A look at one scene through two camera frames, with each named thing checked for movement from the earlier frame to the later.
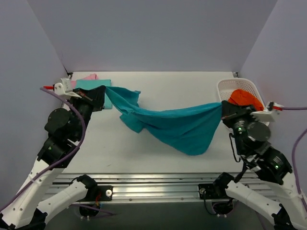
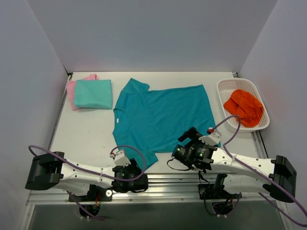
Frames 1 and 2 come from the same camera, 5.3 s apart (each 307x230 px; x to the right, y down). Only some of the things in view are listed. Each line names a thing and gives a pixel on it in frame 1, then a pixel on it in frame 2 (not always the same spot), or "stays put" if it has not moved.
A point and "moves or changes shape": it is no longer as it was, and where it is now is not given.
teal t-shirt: x=188 y=130 moves or changes shape
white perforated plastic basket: x=226 y=86 stays put
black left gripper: x=95 y=98 -> x=138 y=171
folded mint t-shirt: x=87 y=84 stays put
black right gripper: x=233 y=114 -> x=187 y=138
